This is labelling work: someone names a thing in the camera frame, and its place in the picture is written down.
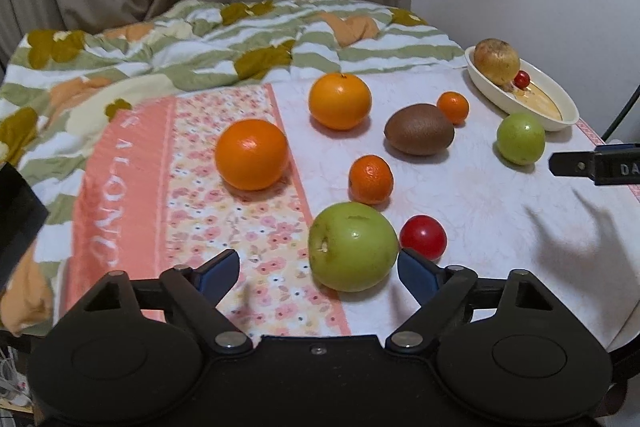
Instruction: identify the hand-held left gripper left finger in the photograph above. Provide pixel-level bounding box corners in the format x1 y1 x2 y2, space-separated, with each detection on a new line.
80 249 254 354

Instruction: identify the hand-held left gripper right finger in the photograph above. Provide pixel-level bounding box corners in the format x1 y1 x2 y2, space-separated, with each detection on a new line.
384 247 557 354

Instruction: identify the small green apple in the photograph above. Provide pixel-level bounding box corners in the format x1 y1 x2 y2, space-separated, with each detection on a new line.
496 113 546 166

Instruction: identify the white oval dish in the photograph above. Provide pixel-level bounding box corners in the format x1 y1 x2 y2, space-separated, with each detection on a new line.
464 45 580 132

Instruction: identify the large green apple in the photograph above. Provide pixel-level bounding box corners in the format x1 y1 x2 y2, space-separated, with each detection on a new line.
308 202 399 293

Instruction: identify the medium tangerine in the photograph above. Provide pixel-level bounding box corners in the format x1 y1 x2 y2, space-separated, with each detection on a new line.
348 155 394 205

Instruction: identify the large orange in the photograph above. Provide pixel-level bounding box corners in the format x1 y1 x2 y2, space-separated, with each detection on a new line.
215 119 290 192
308 73 373 131

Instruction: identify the small tangerine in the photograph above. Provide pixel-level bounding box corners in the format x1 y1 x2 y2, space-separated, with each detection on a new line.
436 91 470 126

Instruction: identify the brown kiwi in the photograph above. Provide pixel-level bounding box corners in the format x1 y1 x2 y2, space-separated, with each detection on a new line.
384 103 456 156

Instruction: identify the pink floral printed towel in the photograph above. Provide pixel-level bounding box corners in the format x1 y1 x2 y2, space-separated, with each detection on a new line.
60 69 640 353

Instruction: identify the black flat object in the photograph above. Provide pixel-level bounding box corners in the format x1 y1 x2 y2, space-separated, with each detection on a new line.
0 163 50 291

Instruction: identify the green striped floral quilt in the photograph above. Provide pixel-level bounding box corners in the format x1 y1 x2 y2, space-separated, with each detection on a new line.
0 0 468 338

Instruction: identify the black cable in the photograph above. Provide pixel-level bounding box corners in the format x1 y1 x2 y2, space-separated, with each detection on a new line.
602 86 640 142

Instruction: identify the white cable bundle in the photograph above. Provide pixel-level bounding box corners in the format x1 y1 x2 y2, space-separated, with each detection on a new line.
0 347 32 408

